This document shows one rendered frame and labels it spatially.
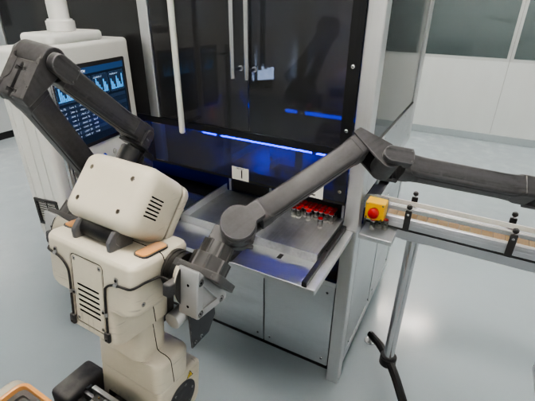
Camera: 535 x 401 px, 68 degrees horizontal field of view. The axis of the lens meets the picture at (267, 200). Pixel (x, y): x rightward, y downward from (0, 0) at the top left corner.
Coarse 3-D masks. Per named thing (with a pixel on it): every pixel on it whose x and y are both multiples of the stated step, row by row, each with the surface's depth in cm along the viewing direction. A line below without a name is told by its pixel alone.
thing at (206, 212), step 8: (216, 192) 180; (224, 192) 186; (232, 192) 186; (200, 200) 170; (208, 200) 176; (216, 200) 178; (224, 200) 178; (232, 200) 178; (240, 200) 178; (248, 200) 178; (192, 208) 166; (200, 208) 171; (208, 208) 171; (216, 208) 171; (224, 208) 171; (184, 216) 160; (192, 216) 158; (200, 216) 165; (208, 216) 165; (216, 216) 165; (200, 224) 157; (208, 224) 155
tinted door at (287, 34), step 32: (256, 0) 137; (288, 0) 132; (320, 0) 127; (352, 0) 123; (256, 32) 142; (288, 32) 136; (320, 32) 131; (256, 64) 147; (288, 64) 141; (320, 64) 136; (256, 96) 152; (288, 96) 146; (320, 96) 140; (256, 128) 158; (288, 128) 151; (320, 128) 145
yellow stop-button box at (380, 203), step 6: (372, 198) 148; (378, 198) 148; (384, 198) 148; (366, 204) 147; (372, 204) 146; (378, 204) 145; (384, 204) 144; (366, 210) 148; (378, 210) 145; (384, 210) 145; (366, 216) 149; (378, 216) 147; (384, 216) 147
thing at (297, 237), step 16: (272, 224) 159; (288, 224) 159; (304, 224) 160; (336, 224) 160; (256, 240) 146; (272, 240) 143; (288, 240) 149; (304, 240) 149; (320, 240) 149; (304, 256) 138
